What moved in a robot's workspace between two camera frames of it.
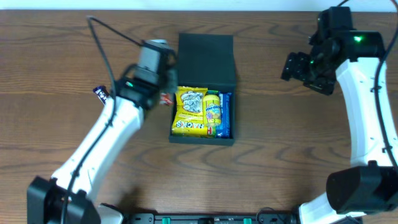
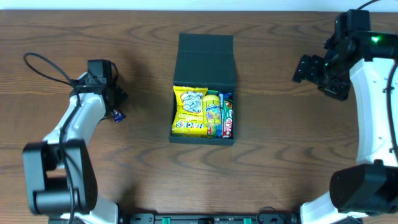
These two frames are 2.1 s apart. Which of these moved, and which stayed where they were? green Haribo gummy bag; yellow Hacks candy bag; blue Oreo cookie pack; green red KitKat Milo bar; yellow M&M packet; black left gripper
Moved: black left gripper; green red KitKat Milo bar
Stayed: blue Oreo cookie pack; yellow M&M packet; green Haribo gummy bag; yellow Hacks candy bag
